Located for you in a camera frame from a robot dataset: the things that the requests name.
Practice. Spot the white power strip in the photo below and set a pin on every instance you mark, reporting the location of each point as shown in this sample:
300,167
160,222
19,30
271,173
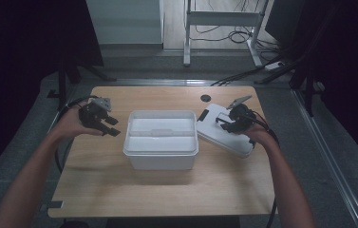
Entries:
273,66

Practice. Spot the black tripod stand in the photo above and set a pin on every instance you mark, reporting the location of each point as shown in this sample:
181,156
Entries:
62,82

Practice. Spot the white metal stand frame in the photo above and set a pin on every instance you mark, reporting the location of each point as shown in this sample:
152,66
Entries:
221,18

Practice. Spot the dark curtain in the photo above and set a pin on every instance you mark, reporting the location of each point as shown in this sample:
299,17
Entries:
24,47
350,63

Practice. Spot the grey metal table bracket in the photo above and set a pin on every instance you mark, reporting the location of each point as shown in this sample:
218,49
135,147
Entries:
51,205

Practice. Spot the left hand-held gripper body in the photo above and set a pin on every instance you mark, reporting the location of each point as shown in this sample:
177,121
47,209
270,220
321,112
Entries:
92,112

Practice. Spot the person's right hand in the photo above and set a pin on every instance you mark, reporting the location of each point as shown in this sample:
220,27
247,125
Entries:
260,134

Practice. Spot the person's left hand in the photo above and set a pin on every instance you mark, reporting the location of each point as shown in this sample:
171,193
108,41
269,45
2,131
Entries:
72,123

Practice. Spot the white plastic box lid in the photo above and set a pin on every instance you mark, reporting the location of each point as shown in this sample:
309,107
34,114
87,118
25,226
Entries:
217,136

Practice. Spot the white plastic storage box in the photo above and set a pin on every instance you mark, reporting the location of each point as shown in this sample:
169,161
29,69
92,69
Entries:
161,139

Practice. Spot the white cabinet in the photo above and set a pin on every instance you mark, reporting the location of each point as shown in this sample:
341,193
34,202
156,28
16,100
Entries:
124,22

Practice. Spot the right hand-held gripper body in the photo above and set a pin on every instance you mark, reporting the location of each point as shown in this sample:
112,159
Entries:
240,115

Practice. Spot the black metal stand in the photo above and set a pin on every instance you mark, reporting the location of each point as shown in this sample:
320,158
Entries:
293,66

